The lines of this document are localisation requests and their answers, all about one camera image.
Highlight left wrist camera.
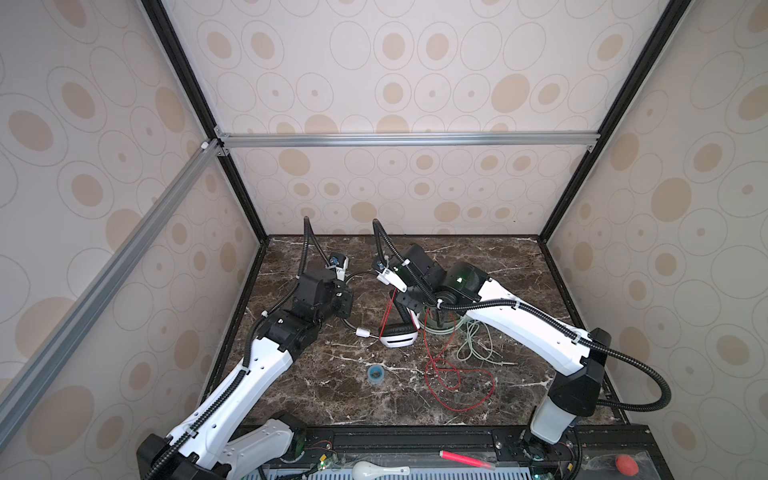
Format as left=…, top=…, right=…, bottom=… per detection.
left=329, top=252, right=349, bottom=281

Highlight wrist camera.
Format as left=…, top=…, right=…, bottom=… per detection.
left=329, top=252, right=349, bottom=281
left=377, top=268, right=408, bottom=292

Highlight horizontal aluminium rail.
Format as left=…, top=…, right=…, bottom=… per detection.
left=221, top=131, right=600, bottom=148

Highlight small blue tape roll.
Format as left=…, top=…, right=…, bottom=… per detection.
left=366, top=364, right=386, bottom=385

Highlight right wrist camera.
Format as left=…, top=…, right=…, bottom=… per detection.
left=377, top=268, right=408, bottom=292

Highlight left diagonal aluminium rail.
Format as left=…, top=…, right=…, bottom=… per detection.
left=1, top=138, right=222, bottom=449

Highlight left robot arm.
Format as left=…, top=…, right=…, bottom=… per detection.
left=137, top=222, right=353, bottom=479

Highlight red ball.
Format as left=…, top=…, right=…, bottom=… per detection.
left=615, top=454, right=639, bottom=477

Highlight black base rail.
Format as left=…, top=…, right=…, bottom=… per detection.
left=268, top=424, right=660, bottom=466

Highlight white plastic spoon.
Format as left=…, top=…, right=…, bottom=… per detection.
left=351, top=461, right=411, bottom=480

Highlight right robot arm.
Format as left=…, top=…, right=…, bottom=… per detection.
left=372, top=220, right=672, bottom=445

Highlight red headphone cable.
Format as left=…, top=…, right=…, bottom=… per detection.
left=379, top=290, right=498, bottom=413

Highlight pink marker pen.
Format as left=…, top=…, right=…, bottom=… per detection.
left=439, top=450, right=495, bottom=470

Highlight white black headphones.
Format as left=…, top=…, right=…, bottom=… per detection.
left=344, top=271, right=421, bottom=349

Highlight mint green headphones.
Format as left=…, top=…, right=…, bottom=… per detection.
left=420, top=309, right=467, bottom=336

